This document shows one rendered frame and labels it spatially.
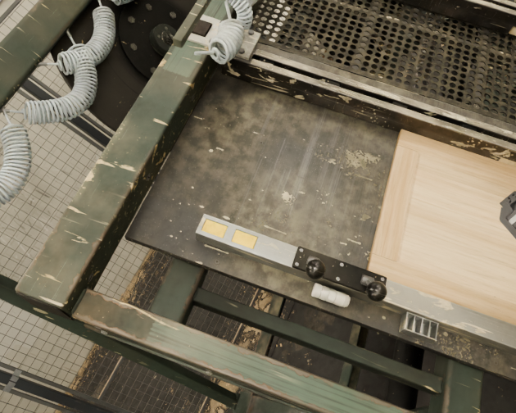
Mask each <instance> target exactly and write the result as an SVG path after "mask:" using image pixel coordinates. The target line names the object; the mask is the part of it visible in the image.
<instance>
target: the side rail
mask: <svg viewBox="0 0 516 413"><path fill-rule="evenodd" d="M86 290H87V291H86V293H85V294H84V297H83V298H82V300H81V302H80V304H79V305H78V307H77V309H76V310H75V313H74V314H72V316H73V317H74V318H75V319H77V320H81V321H83V322H84V327H85V328H87V329H91V330H92V331H95V332H98V333H100V334H103V335H106V336H107V337H110V338H113V339H116V340H118V341H121V342H123V343H127V344H128V345H131V346H133V347H137V348H139V349H142V350H144V351H146V352H150V353H152V354H154V355H157V356H160V357H163V358H165V359H167V360H169V361H173V362H175V363H178V364H180V365H183V366H186V367H188V368H190V369H193V370H196V371H198V372H201V373H203V374H207V375H209V376H211V377H214V378H216V379H219V380H222V381H224V382H226V383H229V384H232V385H234V386H237V387H239V388H243V389H245V390H247V391H249V392H252V393H255V394H258V395H260V396H262V397H266V398H268V399H270V400H273V401H275V402H279V403H281V404H284V405H285V406H289V407H291V408H294V409H296V410H299V411H302V412H305V413H415V412H413V411H409V410H407V409H405V408H402V407H400V406H397V405H394V404H391V403H390V402H385V401H384V400H381V399H378V398H376V397H373V396H370V395H368V394H366V393H362V392H360V391H357V390H354V389H353V388H349V387H347V386H344V385H342V384H339V383H336V382H333V381H332V380H329V379H326V378H323V377H320V376H318V375H316V374H312V373H310V372H308V371H305V370H302V369H299V368H296V367H295V366H292V365H289V364H286V363H284V362H281V361H278V360H275V359H273V358H271V357H268V356H265V355H262V354H260V353H258V352H254V351H252V350H249V349H247V348H244V347H241V346H238V345H237V344H234V343H231V342H228V341H225V340H223V339H221V338H217V337H215V336H213V335H210V334H207V333H204V332H202V331H200V330H197V329H194V328H191V327H189V326H187V325H184V324H180V323H179V322H176V321H173V320H170V319H167V318H165V317H163V316H160V315H157V314H155V313H152V312H150V311H146V310H144V309H142V308H139V307H137V306H133V305H131V304H128V303H126V302H122V301H120V300H118V299H115V298H113V297H109V296H107V295H105V294H102V293H99V292H97V291H94V290H92V289H90V288H87V289H86Z"/></svg>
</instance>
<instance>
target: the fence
mask: <svg viewBox="0 0 516 413"><path fill-rule="evenodd" d="M206 220H211V221H214V222H216V223H219V224H221V225H225V226H227V227H228V228H227V230H226V232H225V234H224V237H223V238H220V237H218V236H215V235H213V234H209V233H207V232H204V231H201V230H202V228H203V225H204V224H205V222H206ZM236 230H239V231H242V232H243V233H246V234H250V235H252V236H255V237H257V240H256V244H255V246H254V249H251V248H249V247H245V246H243V245H240V244H238V243H234V242H232V239H233V236H234V234H235V231H236ZM196 240H198V241H201V242H204V243H207V244H210V245H212V246H214V247H218V248H221V249H223V250H225V251H228V252H231V253H234V254H237V255H239V256H243V257H245V258H248V259H251V260H253V261H257V262H259V263H261V264H264V265H267V266H270V267H273V268H275V269H278V270H281V271H284V272H287V273H289V274H291V275H295V276H297V277H300V278H303V279H306V280H309V281H311V282H314V283H317V284H321V285H323V286H326V287H329V288H332V289H335V290H337V291H339V292H342V293H345V294H347V295H350V296H352V297H356V298H359V299H360V300H363V301H366V302H369V303H372V304H374V305H377V306H380V307H383V308H386V309H388V310H390V311H394V312H396V313H399V314H402V315H403V314H405V313H406V312H409V313H412V314H414V315H418V316H421V317H423V318H425V319H428V320H432V321H434V322H437V323H439V325H438V328H440V329H444V330H446V331H449V332H451V333H453V334H458V335H459V336H462V337H465V338H468V339H471V340H473V341H476V342H478V343H482V344H485V345H487V346H489V347H493V348H495V349H498V350H501V351H503V352H507V353H509V354H512V355H515V356H516V325H514V324H511V323H508V322H505V321H503V320H499V319H496V318H494V317H491V316H488V315H485V314H482V313H480V312H478V311H474V310H471V309H468V308H467V307H464V306H460V305H457V304H455V303H453V302H448V301H446V300H444V299H441V298H439V297H434V296H433V295H430V294H427V293H423V292H421V291H419V290H416V289H413V288H410V287H407V286H405V285H402V284H399V283H396V282H393V281H391V280H389V279H387V282H386V288H387V295H386V297H385V298H384V299H383V300H382V301H380V302H375V301H372V300H371V299H369V297H368V296H367V294H365V293H361V292H358V291H356V290H354V289H351V288H348V287H345V286H342V285H340V284H336V283H334V282H331V281H329V280H326V279H322V278H320V279H312V278H310V277H309V276H308V275H307V273H306V272H304V271H301V270H298V269H295V268H293V267H292V263H293V261H294V258H295V255H296V251H297V249H298V247H295V246H292V245H291V244H288V243H284V242H281V241H279V240H277V239H274V238H270V237H268V236H265V235H263V234H258V233H257V232H254V231H251V230H249V229H245V228H243V227H240V226H237V225H234V224H231V223H229V222H226V221H224V220H220V219H217V218H215V217H213V216H209V215H206V214H204V215H203V217H202V219H201V222H200V224H199V225H198V227H197V231H196Z"/></svg>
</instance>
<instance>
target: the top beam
mask: <svg viewBox="0 0 516 413"><path fill-rule="evenodd" d="M225 1H226V0H211V2H210V4H209V6H208V7H207V9H206V10H205V12H204V13H203V15H205V16H209V17H212V18H215V19H217V20H227V19H228V14H227V11H226V6H225V3H224V2H225ZM202 51H209V48H208V47H206V46H203V45H201V44H198V43H193V42H190V41H186V43H185V44H184V45H183V47H182V48H179V47H176V46H174V43H173V44H172V45H171V47H170V49H169V51H168V52H167V53H166V54H165V56H164V58H163V59H162V61H161V63H160V65H159V66H158V67H157V68H156V70H155V72H154V73H153V75H152V77H151V78H150V79H149V81H148V82H147V84H146V86H145V87H144V89H143V91H142V92H141V93H140V95H139V96H138V98H137V100H136V102H135V103H134V104H133V106H132V107H131V109H130V110H129V113H128V114H127V116H126V117H125V118H124V120H123V121H122V123H121V124H120V127H119V128H118V130H117V131H116V132H115V134H114V135H113V137H112V139H111V141H110V142H109V143H108V144H107V146H106V148H105V149H104V151H103V153H102V154H101V156H100V157H99V158H98V160H97V162H96V164H95V165H94V167H93V168H92V169H91V171H90V172H89V174H88V176H87V178H86V179H85V181H84V182H83V183H82V185H81V186H80V188H79V190H78V192H77V193H76V194H75V196H74V197H73V199H72V201H71V202H70V204H69V206H68V207H67V208H66V210H65V211H64V213H63V215H62V216H61V218H60V219H59V221H58V222H57V224H56V226H55V227H54V229H53V230H52V232H51V233H50V234H49V236H48V238H47V240H46V241H45V243H44V244H43V245H42V247H41V248H40V250H39V252H38V254H37V255H36V257H35V258H34V259H33V261H32V263H31V264H30V266H29V268H28V269H27V271H26V272H25V273H24V275H23V277H22V278H21V280H20V282H19V283H18V284H17V285H16V288H15V290H16V294H17V295H19V296H20V297H22V298H23V299H25V300H26V301H27V302H28V303H30V304H31V305H33V306H36V307H37V308H40V309H43V310H45V311H48V312H51V313H53V314H55V315H58V316H61V317H63V318H66V319H68V320H72V321H73V320H77V319H75V318H74V317H73V316H72V313H71V311H72V309H73V308H74V306H75V303H76V302H77V301H78V299H79V297H80V295H81V293H82V292H83V290H84V289H87V287H88V286H89V287H90V288H91V289H92V290H94V288H95V286H96V285H97V282H98V280H99V279H100V278H101V276H102V273H103V271H104V270H105V269H106V266H107V264H108V262H109V261H110V259H111V257H112V255H113V254H114V252H115V250H116V248H117V247H118V245H119V243H120V240H121V239H122V238H123V236H124V233H125V231H126V230H127V228H128V227H129V224H130V223H131V221H132V219H133V217H134V215H135V214H136V212H137V210H138V208H139V207H140V205H141V203H142V201H143V199H144V198H145V196H146V194H147V191H148V190H149V188H150V187H151V185H152V183H153V181H154V179H155V178H156V175H157V174H158V172H159V170H160V168H161V167H162V165H163V163H164V161H165V159H166V158H167V156H168V154H169V152H170V150H171V148H172V147H173V145H174V143H175V141H176V139H177V137H178V136H179V134H180V132H181V130H182V128H183V127H184V125H185V123H186V121H187V119H188V117H189V116H190V114H191V112H192V110H193V108H194V107H195V105H196V103H197V101H198V99H199V97H200V96H201V94H202V92H203V90H204V88H205V87H206V85H207V83H208V81H209V79H210V78H211V76H212V74H213V72H214V71H215V68H216V67H217V65H218V64H219V63H218V62H216V61H215V60H214V59H212V57H211V56H210V55H194V52H202Z"/></svg>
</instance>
